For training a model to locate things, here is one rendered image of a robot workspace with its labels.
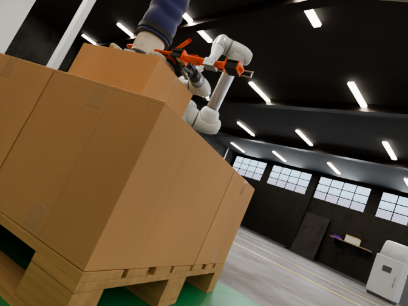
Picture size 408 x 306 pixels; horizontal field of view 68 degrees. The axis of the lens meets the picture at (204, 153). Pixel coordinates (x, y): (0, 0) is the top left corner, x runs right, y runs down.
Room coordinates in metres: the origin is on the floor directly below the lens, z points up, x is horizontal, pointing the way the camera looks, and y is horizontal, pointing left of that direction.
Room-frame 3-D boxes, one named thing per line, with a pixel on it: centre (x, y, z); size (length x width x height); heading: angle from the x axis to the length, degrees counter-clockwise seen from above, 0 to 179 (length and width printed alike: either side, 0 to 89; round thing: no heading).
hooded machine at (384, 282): (7.89, -5.68, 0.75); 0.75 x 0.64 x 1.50; 132
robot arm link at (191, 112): (2.43, 0.28, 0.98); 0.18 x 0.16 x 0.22; 97
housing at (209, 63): (1.56, 0.16, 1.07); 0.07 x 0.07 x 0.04; 63
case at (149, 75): (1.77, 0.57, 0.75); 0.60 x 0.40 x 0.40; 61
